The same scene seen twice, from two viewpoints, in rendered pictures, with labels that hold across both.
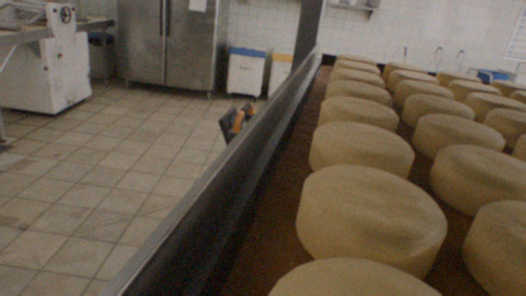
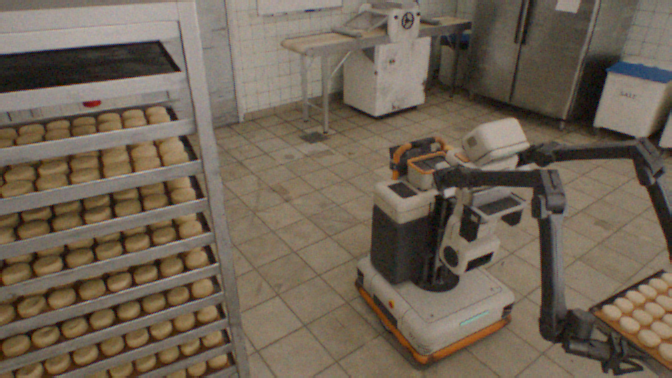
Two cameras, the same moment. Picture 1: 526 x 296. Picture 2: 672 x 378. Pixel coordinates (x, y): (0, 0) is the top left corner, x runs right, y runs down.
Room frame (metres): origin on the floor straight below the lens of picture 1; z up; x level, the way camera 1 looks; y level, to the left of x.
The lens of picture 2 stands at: (0.16, -1.28, 1.92)
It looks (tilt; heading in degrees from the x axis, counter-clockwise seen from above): 30 degrees down; 53
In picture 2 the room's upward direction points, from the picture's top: straight up
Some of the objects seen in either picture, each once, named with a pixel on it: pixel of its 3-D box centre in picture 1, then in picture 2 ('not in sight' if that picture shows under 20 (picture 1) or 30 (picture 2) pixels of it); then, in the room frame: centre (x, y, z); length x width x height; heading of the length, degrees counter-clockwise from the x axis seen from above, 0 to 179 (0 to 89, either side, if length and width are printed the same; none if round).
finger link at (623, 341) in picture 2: not in sight; (629, 354); (1.29, -1.10, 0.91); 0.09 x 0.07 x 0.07; 126
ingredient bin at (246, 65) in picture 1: (246, 72); (636, 101); (5.30, 0.42, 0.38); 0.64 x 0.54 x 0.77; 2
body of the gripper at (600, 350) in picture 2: not in sight; (599, 350); (1.25, -1.04, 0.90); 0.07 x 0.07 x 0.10; 36
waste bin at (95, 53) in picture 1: (96, 54); (457, 59); (5.37, 2.82, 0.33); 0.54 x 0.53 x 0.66; 90
